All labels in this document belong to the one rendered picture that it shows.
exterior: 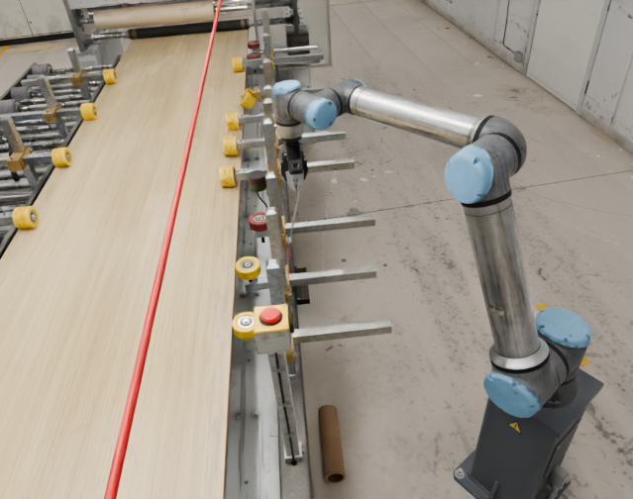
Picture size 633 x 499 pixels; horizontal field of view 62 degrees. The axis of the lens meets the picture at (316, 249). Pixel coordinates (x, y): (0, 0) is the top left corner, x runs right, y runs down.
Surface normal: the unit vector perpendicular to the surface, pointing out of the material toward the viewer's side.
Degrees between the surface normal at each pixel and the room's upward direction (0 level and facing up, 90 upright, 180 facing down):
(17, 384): 0
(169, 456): 0
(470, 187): 83
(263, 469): 0
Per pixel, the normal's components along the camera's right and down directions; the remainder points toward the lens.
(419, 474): -0.06, -0.77
